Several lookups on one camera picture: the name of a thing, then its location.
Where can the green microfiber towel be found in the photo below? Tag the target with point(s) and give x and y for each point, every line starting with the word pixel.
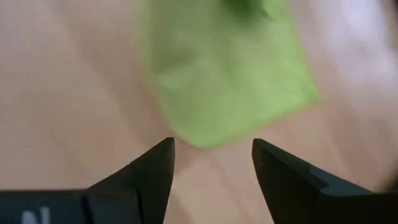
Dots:
pixel 224 77

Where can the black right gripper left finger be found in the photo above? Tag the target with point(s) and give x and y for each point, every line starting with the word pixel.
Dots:
pixel 149 186

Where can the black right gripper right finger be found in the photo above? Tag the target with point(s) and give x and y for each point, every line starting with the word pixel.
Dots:
pixel 289 186

